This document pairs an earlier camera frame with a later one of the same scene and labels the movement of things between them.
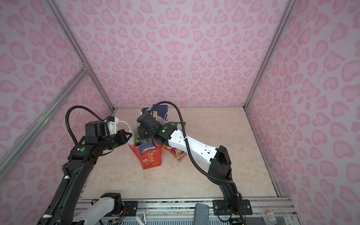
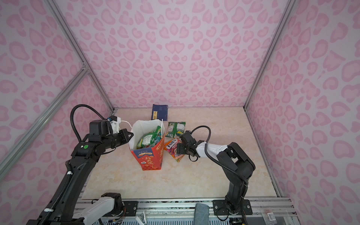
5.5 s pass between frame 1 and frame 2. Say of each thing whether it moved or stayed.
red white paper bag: stayed
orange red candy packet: stayed
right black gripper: moved
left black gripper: stayed
